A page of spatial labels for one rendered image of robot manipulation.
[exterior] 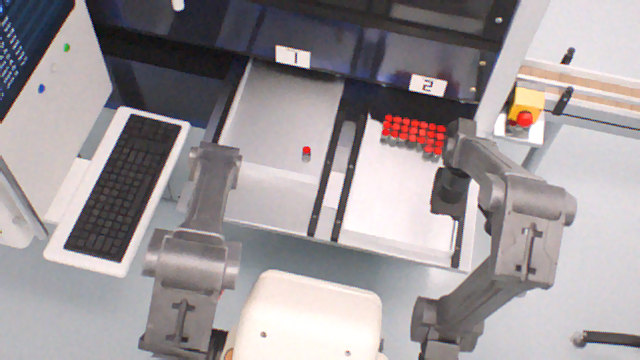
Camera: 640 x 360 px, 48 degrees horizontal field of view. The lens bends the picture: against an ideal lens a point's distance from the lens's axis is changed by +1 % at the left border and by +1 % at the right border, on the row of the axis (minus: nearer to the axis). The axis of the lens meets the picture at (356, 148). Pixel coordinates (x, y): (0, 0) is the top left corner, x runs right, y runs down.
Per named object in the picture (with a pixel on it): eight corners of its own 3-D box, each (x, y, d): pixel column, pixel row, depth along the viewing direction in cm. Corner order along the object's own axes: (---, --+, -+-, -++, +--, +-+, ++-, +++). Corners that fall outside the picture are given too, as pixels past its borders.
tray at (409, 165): (368, 119, 185) (369, 111, 182) (466, 140, 185) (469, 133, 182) (341, 235, 167) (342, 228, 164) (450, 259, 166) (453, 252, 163)
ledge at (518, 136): (496, 97, 196) (498, 92, 194) (543, 106, 195) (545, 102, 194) (492, 138, 188) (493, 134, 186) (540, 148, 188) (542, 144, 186)
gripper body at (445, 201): (467, 177, 145) (476, 159, 139) (461, 221, 140) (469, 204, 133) (436, 170, 145) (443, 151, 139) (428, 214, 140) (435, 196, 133)
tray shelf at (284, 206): (234, 59, 195) (234, 54, 193) (487, 112, 192) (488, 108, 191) (176, 211, 168) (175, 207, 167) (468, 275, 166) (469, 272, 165)
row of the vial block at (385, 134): (380, 137, 182) (382, 127, 179) (449, 152, 182) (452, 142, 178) (378, 144, 181) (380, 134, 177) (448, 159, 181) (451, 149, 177)
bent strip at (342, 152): (335, 157, 178) (337, 145, 173) (347, 160, 178) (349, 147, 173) (324, 206, 170) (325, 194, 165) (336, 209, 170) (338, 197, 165)
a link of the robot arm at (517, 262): (491, 270, 82) (575, 286, 83) (498, 165, 88) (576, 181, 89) (407, 346, 122) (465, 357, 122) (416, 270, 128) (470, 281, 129)
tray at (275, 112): (252, 58, 193) (251, 49, 190) (346, 78, 192) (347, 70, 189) (214, 162, 174) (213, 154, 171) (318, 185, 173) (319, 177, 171)
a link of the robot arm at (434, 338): (422, 367, 116) (454, 373, 116) (435, 307, 115) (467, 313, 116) (414, 347, 125) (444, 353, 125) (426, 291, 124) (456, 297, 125)
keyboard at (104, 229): (131, 115, 188) (129, 109, 186) (182, 127, 188) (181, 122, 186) (63, 250, 167) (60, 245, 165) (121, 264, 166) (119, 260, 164)
